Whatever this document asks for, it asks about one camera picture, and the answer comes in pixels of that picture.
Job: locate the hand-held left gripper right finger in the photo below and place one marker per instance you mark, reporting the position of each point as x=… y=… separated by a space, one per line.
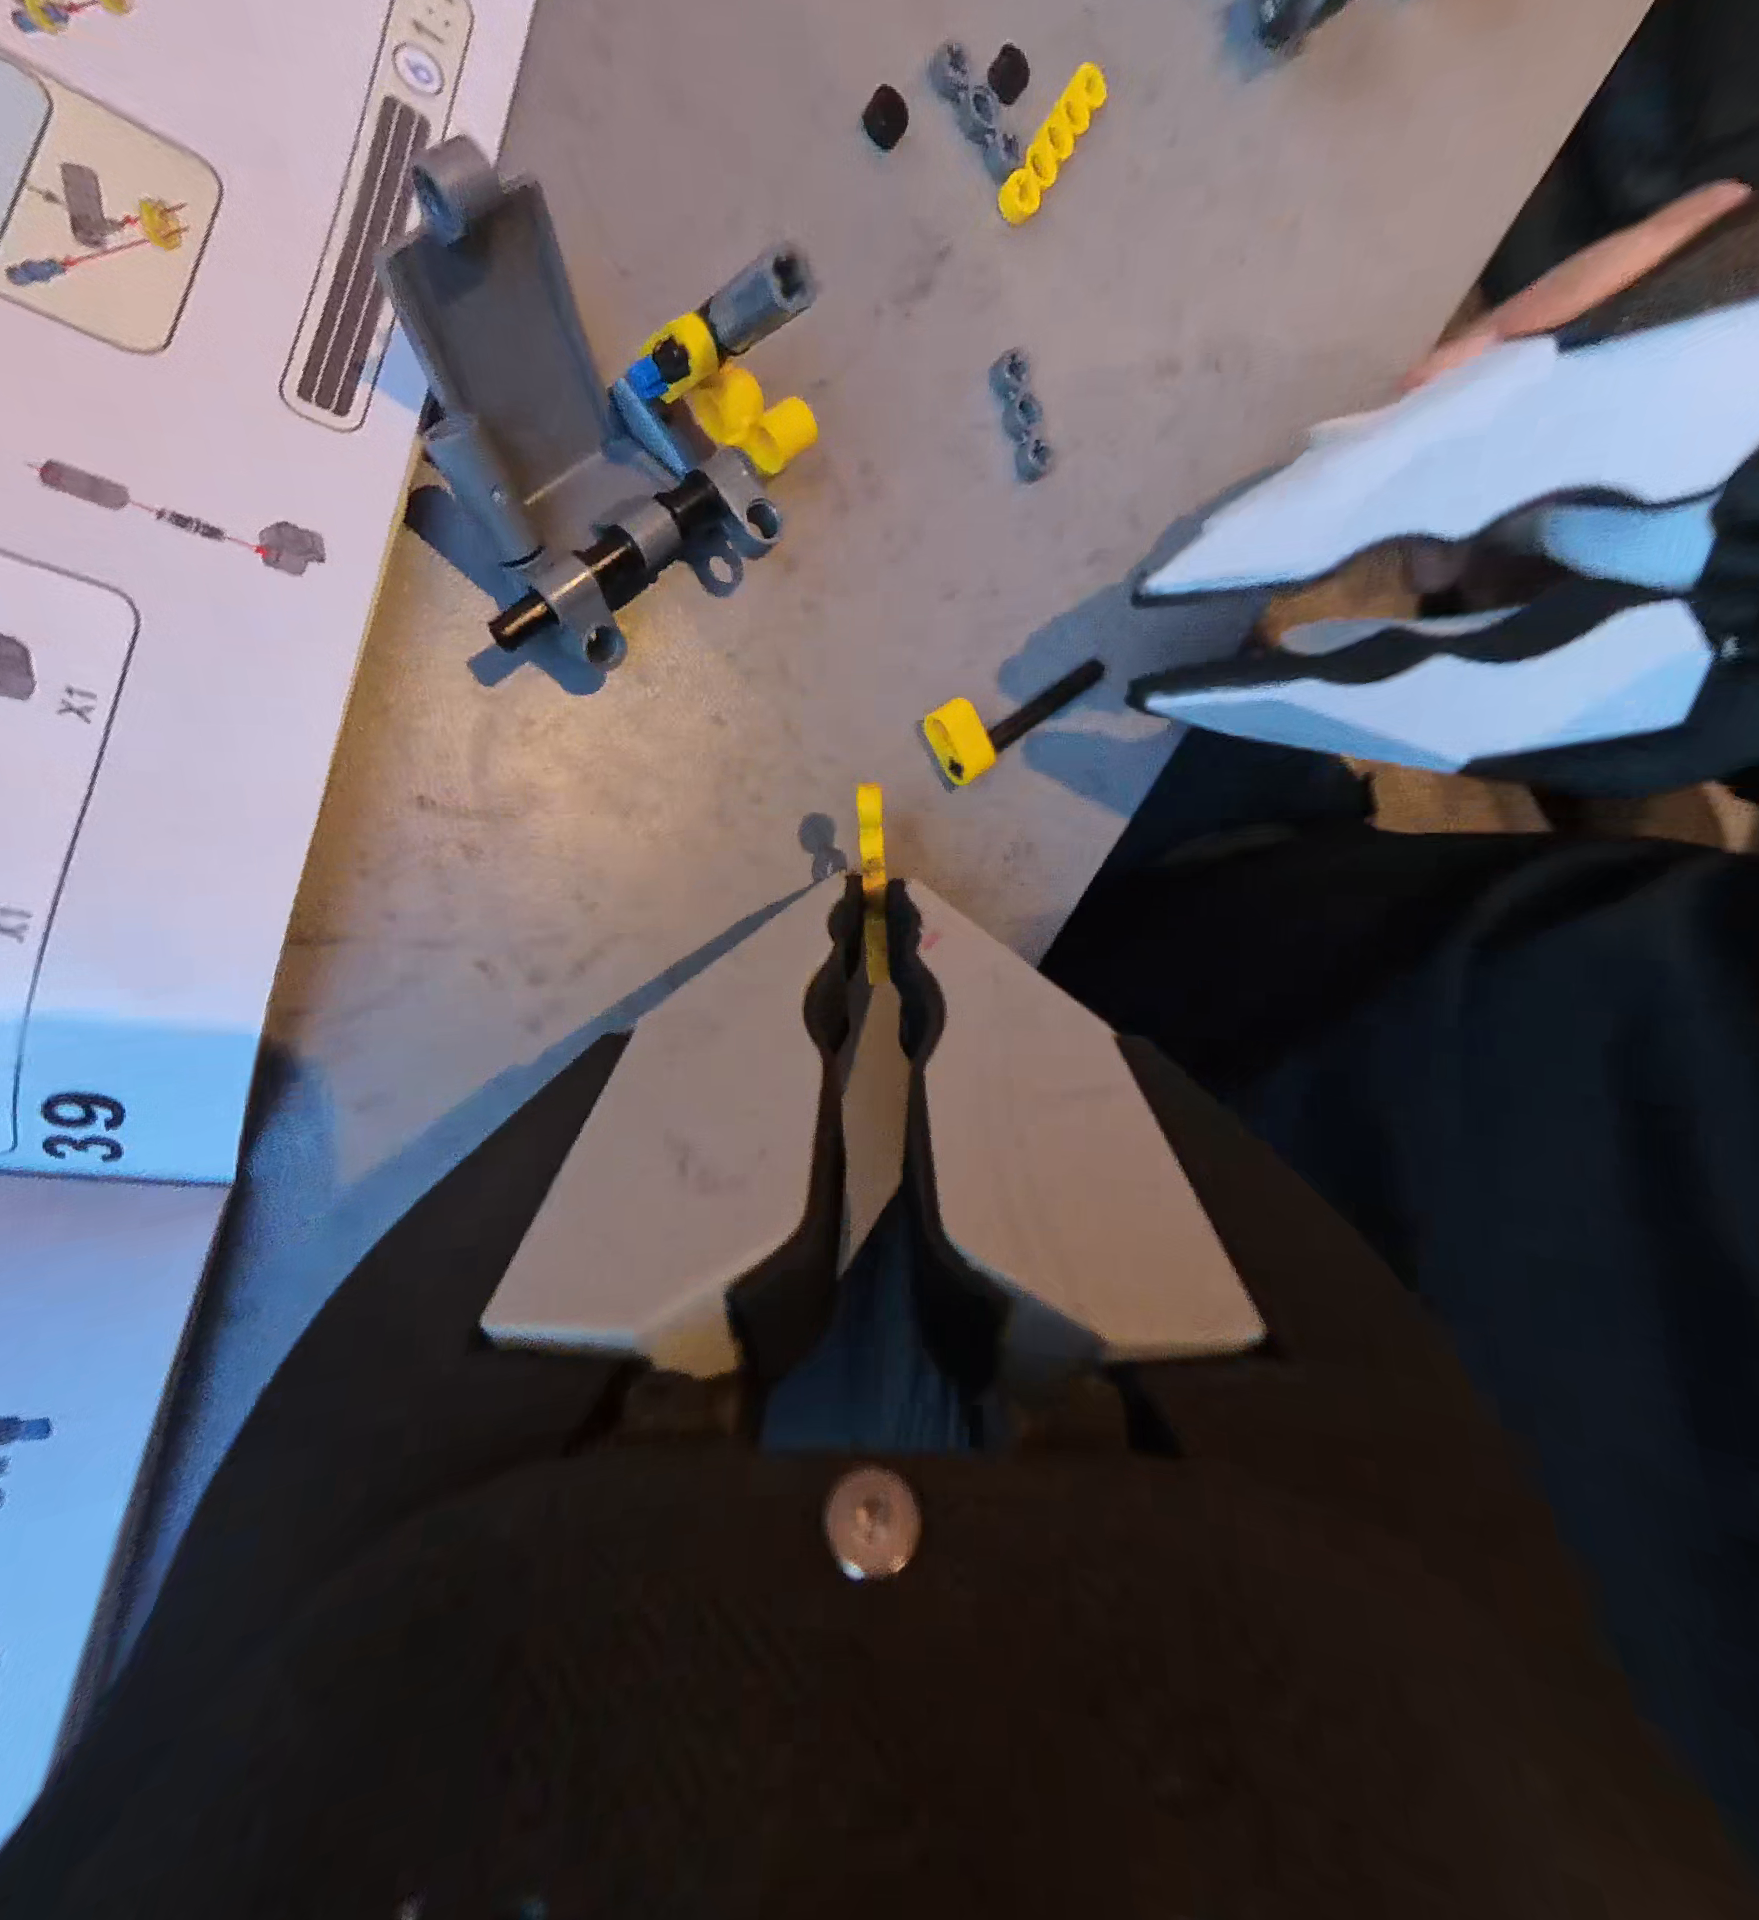
x=1089 y=1184

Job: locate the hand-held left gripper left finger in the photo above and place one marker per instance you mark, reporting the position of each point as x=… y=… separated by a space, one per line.
x=669 y=1184

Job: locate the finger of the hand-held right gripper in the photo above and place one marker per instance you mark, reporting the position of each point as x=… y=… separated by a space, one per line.
x=1540 y=691
x=1493 y=436

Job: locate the yellow thin ridged beam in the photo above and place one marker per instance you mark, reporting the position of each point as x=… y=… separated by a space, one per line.
x=869 y=839

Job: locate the small yellow axle connector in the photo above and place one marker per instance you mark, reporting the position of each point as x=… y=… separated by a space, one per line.
x=959 y=743

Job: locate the black axle rod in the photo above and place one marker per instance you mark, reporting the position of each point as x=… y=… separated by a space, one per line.
x=1051 y=702

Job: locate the person's right forearm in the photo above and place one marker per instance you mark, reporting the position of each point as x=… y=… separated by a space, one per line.
x=1688 y=105

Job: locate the grey desk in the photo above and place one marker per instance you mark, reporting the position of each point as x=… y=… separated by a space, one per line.
x=849 y=599

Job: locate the person's right hand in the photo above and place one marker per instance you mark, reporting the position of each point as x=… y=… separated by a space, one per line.
x=1570 y=285

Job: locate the grey three-hole connector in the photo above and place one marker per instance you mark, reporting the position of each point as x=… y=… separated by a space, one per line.
x=1021 y=419
x=977 y=107

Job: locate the yellow five-hole flat beam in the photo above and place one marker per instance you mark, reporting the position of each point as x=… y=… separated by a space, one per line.
x=1056 y=143

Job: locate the black bushing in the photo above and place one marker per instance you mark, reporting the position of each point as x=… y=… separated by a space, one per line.
x=1008 y=67
x=885 y=118

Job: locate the building instruction booklet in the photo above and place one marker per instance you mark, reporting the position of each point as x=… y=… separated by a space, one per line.
x=144 y=599

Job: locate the grey yellow brick subassembly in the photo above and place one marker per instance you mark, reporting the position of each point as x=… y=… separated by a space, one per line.
x=519 y=376

